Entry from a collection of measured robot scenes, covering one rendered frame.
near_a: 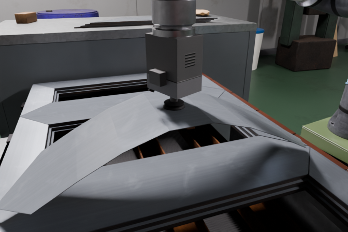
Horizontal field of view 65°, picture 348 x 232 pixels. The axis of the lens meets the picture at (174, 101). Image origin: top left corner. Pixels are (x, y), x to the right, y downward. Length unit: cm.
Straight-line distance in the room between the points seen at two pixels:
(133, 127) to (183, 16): 21
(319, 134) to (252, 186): 56
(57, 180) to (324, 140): 90
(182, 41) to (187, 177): 31
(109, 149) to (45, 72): 90
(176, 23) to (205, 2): 416
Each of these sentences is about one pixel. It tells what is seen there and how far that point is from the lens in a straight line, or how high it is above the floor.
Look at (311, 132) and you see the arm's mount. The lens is 114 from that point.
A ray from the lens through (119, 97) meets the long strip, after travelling 104.
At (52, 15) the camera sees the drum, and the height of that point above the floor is 97.
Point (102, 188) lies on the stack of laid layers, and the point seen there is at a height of 84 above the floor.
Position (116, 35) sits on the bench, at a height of 102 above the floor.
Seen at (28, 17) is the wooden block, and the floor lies 108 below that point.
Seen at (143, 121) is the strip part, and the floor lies 100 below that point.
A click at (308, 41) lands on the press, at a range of 469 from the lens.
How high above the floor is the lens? 123
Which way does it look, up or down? 23 degrees down
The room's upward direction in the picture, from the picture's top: straight up
